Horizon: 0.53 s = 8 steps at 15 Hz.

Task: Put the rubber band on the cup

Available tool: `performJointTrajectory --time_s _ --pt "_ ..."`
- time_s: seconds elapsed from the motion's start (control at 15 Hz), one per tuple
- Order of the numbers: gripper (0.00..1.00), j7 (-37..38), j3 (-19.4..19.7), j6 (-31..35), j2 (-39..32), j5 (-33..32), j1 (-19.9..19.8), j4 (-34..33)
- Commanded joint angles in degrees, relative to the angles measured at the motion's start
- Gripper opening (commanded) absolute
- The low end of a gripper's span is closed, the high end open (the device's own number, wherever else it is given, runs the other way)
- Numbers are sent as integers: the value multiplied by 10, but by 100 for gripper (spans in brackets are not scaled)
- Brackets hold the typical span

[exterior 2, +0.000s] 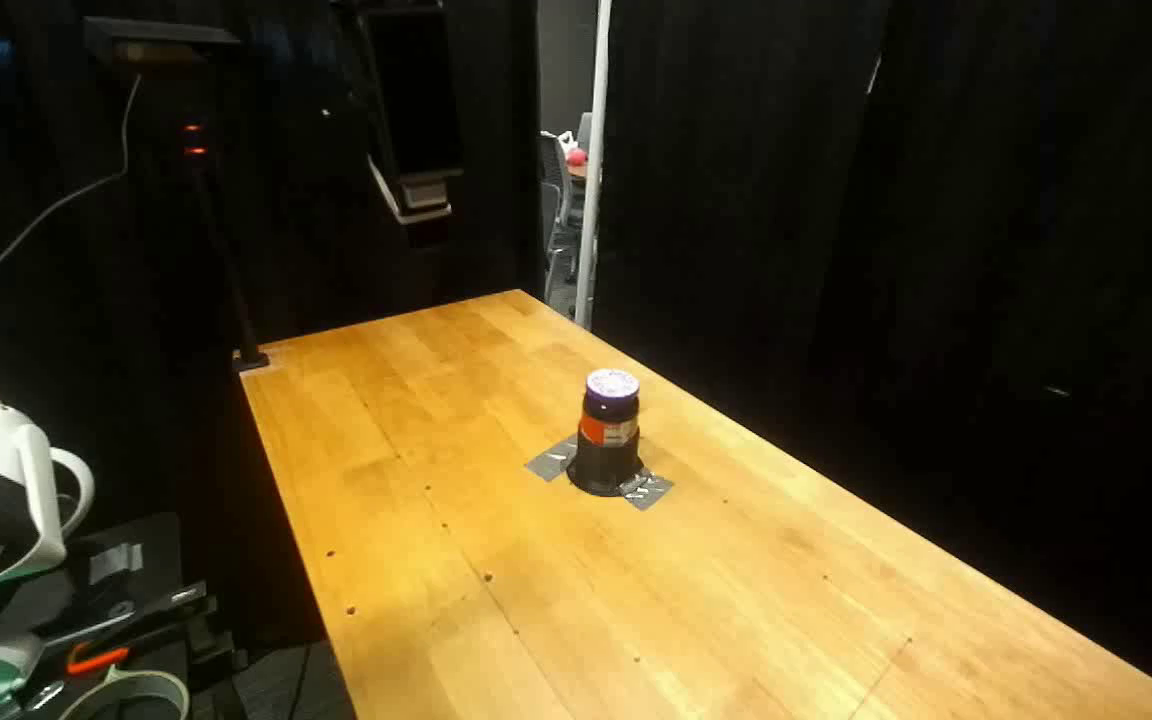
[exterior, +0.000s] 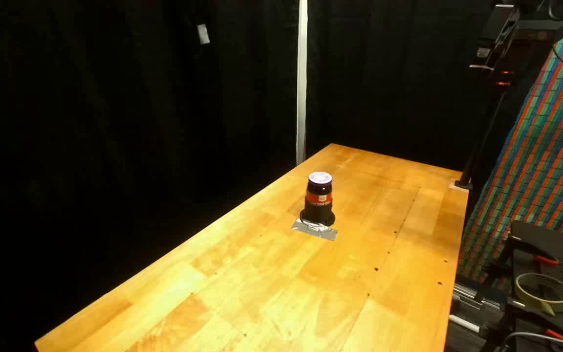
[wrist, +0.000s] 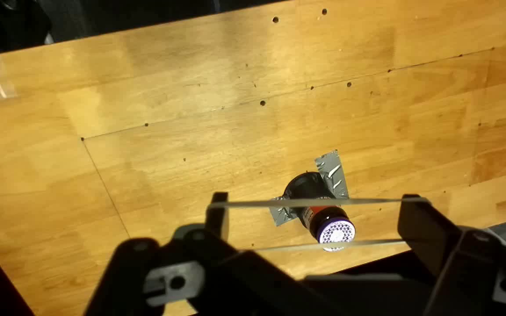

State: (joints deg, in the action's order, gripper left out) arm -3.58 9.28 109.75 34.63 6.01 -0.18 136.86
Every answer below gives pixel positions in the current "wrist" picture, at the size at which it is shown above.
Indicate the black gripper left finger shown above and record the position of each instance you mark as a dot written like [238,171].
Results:
[218,218]

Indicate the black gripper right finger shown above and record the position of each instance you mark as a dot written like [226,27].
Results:
[426,231]

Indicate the translucent rubber band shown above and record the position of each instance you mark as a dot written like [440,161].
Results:
[324,203]

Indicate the grey cloth pad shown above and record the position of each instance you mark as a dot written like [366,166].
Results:
[334,169]

